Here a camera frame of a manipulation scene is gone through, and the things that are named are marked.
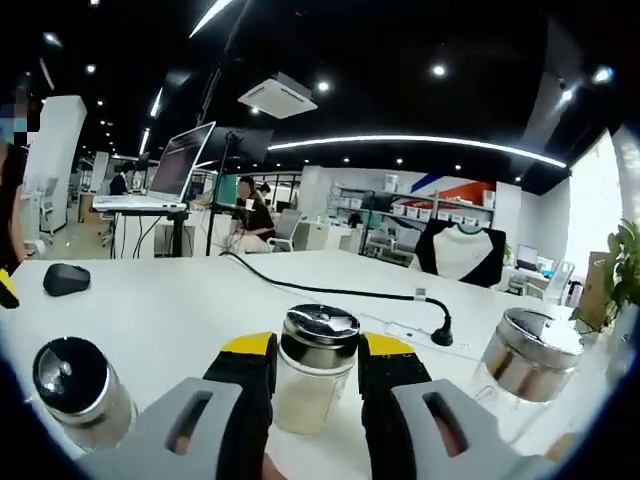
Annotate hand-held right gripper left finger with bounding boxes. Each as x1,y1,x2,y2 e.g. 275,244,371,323
84,330,279,480

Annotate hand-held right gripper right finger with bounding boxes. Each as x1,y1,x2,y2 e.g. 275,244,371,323
357,330,552,480

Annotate small seasoning bottle beige contents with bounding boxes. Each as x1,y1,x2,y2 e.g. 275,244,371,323
31,335,140,450

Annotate tall seasoning bottle pale contents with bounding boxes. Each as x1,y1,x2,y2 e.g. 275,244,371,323
271,302,362,436

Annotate tall seasoning bottle brown contents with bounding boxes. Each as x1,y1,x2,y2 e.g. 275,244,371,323
472,306,586,464

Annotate person's right hand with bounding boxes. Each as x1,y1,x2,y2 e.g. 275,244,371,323
259,449,289,480

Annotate black computer mouse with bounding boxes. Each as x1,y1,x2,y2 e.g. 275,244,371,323
41,262,92,298

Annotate person's body in dark clothing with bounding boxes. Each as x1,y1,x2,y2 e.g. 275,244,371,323
0,142,29,267

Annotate standing desk black legs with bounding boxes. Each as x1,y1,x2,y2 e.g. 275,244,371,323
91,199,192,260

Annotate black chair with white shirt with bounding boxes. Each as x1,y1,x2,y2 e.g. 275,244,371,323
415,216,507,291

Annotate white laptop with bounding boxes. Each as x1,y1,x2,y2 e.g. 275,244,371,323
93,120,218,212

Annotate desktop monitor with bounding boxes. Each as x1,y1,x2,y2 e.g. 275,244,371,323
516,243,539,272

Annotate grey office chair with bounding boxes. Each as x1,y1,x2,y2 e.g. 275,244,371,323
266,208,305,254

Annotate storage shelf with white boxes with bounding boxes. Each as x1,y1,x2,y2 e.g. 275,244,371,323
331,172,497,242

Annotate black tripod pole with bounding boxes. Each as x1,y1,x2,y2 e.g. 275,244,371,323
206,129,242,257

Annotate brown cardboard box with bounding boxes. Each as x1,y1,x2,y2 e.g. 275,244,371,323
578,250,622,322

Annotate large potted plant white pot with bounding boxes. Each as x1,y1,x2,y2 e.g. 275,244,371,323
573,216,640,334

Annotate black hanging monitor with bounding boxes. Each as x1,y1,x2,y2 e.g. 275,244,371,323
219,126,276,164

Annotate curved ceiling light strip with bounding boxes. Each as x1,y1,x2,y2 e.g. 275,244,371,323
266,134,568,167

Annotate white ceiling air conditioner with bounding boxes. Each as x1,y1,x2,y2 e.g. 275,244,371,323
236,71,319,121

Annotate long ceiling light strip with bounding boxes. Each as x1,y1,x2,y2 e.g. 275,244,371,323
188,0,237,39

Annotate black power cable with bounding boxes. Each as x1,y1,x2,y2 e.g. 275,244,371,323
218,251,455,347

